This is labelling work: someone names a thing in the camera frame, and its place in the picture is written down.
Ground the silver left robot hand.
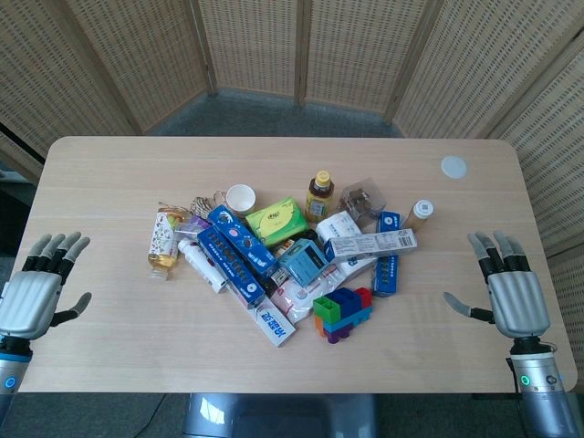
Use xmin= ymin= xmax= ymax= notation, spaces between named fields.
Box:
xmin=0 ymin=231 xmax=92 ymax=340

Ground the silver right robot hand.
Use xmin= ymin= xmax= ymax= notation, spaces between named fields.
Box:
xmin=443 ymin=230 xmax=553 ymax=339

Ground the yellow drink bottle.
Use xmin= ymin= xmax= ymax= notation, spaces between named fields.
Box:
xmin=146 ymin=205 xmax=181 ymax=281

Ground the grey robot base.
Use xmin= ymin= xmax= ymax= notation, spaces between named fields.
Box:
xmin=182 ymin=392 xmax=380 ymax=438

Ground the yellow cap tea bottle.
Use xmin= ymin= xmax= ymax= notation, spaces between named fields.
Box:
xmin=304 ymin=170 xmax=336 ymax=224

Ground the brown bottle white cap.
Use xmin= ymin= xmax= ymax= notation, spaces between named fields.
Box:
xmin=403 ymin=198 xmax=434 ymax=232

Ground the small blue cookie box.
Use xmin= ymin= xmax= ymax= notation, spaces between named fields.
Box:
xmin=371 ymin=210 xmax=403 ymax=298

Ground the white grey toothpaste box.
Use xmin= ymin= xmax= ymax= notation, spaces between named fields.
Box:
xmin=324 ymin=227 xmax=419 ymax=265

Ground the colourful building block toy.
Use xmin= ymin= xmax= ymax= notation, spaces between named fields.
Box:
xmin=312 ymin=287 xmax=375 ymax=347

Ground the white cylindrical bottle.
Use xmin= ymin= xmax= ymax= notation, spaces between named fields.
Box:
xmin=176 ymin=237 xmax=229 ymax=294

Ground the small purple box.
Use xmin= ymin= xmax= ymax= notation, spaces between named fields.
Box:
xmin=175 ymin=215 xmax=212 ymax=238

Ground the clear plastic cube box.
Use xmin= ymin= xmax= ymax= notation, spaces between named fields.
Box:
xmin=337 ymin=179 xmax=387 ymax=224

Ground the white tissue pack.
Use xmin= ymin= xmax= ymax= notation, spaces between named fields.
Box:
xmin=316 ymin=212 xmax=381 ymax=276

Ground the long blue cookie box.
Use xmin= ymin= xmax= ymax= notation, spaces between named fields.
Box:
xmin=196 ymin=226 xmax=268 ymax=310

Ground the light blue carton box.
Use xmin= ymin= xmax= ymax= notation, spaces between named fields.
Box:
xmin=277 ymin=237 xmax=329 ymax=287

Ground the pink wet wipes pack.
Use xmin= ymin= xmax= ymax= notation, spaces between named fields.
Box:
xmin=268 ymin=264 xmax=341 ymax=326

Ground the blue cookie box pink print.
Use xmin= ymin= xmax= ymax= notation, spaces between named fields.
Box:
xmin=208 ymin=204 xmax=280 ymax=276

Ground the white paper cup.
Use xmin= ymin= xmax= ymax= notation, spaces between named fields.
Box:
xmin=222 ymin=183 xmax=256 ymax=217

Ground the white pink toothpaste box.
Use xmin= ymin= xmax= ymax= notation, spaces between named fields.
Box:
xmin=253 ymin=294 xmax=297 ymax=349

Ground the green tissue pack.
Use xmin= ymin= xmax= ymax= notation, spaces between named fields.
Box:
xmin=245 ymin=196 xmax=310 ymax=249

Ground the woven bamboo folding screen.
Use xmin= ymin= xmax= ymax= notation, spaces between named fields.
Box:
xmin=0 ymin=0 xmax=584 ymax=259

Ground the thin black cable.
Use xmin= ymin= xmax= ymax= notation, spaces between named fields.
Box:
xmin=135 ymin=393 xmax=168 ymax=438

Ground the twine rope bundle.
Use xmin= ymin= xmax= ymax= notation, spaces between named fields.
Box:
xmin=189 ymin=190 xmax=227 ymax=216

